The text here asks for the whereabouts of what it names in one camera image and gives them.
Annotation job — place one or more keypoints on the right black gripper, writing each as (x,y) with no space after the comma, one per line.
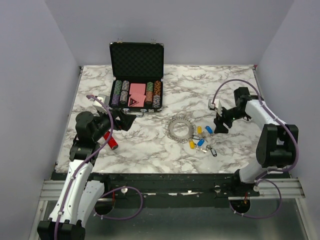
(219,128)

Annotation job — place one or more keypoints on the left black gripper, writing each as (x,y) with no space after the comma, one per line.
(126,120)

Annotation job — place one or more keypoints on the blue key tag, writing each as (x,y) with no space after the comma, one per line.
(200,142)
(209,130)

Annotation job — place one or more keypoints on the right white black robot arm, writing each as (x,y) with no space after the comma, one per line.
(277,149)

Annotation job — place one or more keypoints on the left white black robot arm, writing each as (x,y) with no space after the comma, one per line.
(82,189)

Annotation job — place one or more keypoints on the upper yellow key tag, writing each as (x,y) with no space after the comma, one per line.
(199,130)

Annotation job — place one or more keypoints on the yellow key tag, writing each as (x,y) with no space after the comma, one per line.
(199,130)
(191,144)

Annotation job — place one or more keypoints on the black key tag with key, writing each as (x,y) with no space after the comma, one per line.
(210,149)

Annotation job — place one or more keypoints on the red toy microphone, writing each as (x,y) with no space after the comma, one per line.
(112,142)

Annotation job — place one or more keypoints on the pink playing card deck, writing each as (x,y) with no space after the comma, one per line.
(137,88)

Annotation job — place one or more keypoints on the lower yellow key tag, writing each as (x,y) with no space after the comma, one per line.
(191,144)

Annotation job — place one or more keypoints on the black poker chip case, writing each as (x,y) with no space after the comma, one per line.
(141,63)

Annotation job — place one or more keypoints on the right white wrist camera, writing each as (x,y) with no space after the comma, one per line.
(215,105)

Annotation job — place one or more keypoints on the black mounting base rail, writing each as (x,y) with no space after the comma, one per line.
(161,191)

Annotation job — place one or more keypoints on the aluminium frame rail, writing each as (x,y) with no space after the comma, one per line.
(287,188)

